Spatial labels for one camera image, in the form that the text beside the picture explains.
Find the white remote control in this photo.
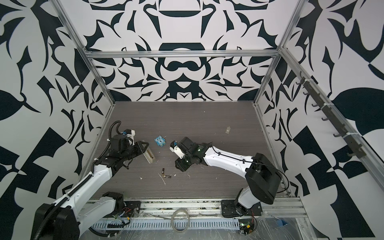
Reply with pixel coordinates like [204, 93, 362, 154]
[144, 148, 156, 164]

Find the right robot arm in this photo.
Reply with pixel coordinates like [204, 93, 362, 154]
[170, 137, 283, 209]

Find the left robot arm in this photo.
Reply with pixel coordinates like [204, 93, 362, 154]
[31, 134, 149, 240]

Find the blue owl toy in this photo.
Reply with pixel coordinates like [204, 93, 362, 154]
[155, 136, 166, 147]

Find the blue tape piece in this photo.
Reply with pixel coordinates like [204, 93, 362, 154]
[277, 219, 288, 228]

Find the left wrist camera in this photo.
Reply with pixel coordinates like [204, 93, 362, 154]
[122, 129, 136, 146]

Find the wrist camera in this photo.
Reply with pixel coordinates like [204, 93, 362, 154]
[170, 141, 185, 159]
[122, 129, 136, 146]

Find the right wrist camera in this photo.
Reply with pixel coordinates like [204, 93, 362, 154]
[170, 141, 185, 159]

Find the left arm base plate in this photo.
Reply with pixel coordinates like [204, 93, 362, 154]
[119, 201, 141, 218]

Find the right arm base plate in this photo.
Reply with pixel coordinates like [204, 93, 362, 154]
[221, 200, 263, 218]

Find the coiled grey cable loop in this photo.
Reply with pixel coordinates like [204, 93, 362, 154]
[170, 208, 191, 233]

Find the white slotted cable duct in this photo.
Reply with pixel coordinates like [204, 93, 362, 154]
[93, 219, 240, 231]

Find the wall hook rail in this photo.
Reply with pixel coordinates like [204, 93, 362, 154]
[297, 73, 367, 159]

